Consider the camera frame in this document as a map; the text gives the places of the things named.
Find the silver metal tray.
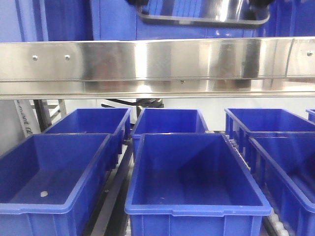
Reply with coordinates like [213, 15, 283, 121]
[135, 0, 272, 29]

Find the lower centre rear blue bin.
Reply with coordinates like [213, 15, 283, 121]
[131, 108, 208, 159]

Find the blue bin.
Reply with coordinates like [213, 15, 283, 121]
[224, 108, 315, 154]
[249, 135, 315, 236]
[0, 134, 110, 236]
[269, 0, 315, 36]
[131, 108, 208, 159]
[125, 134, 271, 236]
[14, 0, 93, 42]
[44, 108, 131, 169]
[90, 0, 279, 41]

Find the lower left rear blue bin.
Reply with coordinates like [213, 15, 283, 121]
[44, 108, 131, 169]

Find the lower centre front blue bin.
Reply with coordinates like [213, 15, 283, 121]
[125, 134, 271, 236]

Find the lower right rear blue bin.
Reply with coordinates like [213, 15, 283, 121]
[224, 108, 315, 154]

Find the upper centre blue bin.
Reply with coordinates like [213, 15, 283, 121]
[90, 0, 279, 41]

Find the lower right front blue bin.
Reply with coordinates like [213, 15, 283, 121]
[249, 135, 315, 236]

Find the upper left blue bin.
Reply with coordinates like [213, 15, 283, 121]
[14, 0, 93, 42]

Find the white roller conveyor track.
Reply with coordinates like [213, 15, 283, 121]
[226, 134, 296, 236]

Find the upper right blue bin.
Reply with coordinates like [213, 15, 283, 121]
[269, 0, 315, 36]

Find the stainless steel shelf rail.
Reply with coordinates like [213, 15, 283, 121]
[0, 37, 315, 99]

